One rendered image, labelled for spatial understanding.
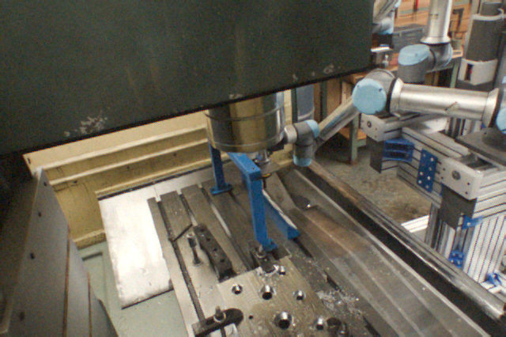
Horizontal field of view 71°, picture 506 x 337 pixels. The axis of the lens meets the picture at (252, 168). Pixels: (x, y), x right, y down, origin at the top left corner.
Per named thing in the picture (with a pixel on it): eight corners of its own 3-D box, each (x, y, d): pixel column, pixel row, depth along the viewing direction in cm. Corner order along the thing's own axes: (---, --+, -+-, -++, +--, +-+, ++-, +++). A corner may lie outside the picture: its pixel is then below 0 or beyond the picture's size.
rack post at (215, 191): (229, 183, 163) (220, 124, 149) (233, 189, 159) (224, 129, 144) (209, 190, 160) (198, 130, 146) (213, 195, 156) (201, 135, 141)
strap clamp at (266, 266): (259, 263, 118) (254, 229, 111) (277, 291, 107) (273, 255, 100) (250, 266, 117) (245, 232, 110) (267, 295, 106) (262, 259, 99)
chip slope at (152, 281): (266, 186, 209) (262, 147, 196) (336, 262, 152) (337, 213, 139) (112, 237, 183) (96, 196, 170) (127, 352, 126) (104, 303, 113)
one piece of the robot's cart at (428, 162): (417, 183, 158) (422, 148, 149) (432, 193, 150) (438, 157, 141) (414, 183, 157) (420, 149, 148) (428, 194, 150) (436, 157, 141)
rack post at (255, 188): (271, 240, 128) (265, 169, 113) (278, 248, 123) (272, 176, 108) (246, 249, 125) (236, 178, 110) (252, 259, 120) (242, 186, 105)
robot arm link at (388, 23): (368, 35, 174) (369, 11, 168) (383, 31, 178) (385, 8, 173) (381, 37, 168) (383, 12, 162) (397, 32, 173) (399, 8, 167)
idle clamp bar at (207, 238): (207, 235, 133) (204, 221, 130) (237, 279, 113) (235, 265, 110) (195, 240, 132) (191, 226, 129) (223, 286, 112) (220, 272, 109)
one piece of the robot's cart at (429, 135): (441, 164, 177) (451, 113, 164) (507, 202, 147) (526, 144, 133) (395, 177, 171) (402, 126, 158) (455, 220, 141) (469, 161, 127)
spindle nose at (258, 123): (198, 134, 76) (186, 79, 70) (262, 115, 81) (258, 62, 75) (226, 164, 63) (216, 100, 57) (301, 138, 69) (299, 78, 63)
